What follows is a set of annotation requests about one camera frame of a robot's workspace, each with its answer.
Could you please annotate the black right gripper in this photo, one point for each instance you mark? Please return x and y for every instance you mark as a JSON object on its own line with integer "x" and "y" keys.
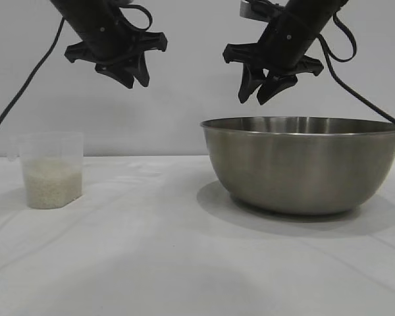
{"x": 283, "y": 49}

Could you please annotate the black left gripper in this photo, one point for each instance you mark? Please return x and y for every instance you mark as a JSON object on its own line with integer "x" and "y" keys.
{"x": 118, "y": 42}

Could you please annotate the stainless steel mixing bowl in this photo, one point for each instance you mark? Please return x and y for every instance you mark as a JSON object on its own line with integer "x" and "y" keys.
{"x": 299, "y": 171}

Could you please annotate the clear plastic measuring cup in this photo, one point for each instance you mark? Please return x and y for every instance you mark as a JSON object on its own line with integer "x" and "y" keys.
{"x": 52, "y": 146}

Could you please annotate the white uncooked rice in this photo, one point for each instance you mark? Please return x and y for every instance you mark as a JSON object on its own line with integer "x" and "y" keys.
{"x": 52, "y": 184}

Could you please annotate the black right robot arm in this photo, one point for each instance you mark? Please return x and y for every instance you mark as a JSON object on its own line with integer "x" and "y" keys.
{"x": 312, "y": 10}

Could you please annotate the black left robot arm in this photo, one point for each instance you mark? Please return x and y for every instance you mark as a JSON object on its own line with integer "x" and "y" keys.
{"x": 79, "y": 13}

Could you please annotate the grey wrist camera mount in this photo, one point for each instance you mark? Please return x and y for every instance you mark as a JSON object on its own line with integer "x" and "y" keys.
{"x": 248, "y": 10}

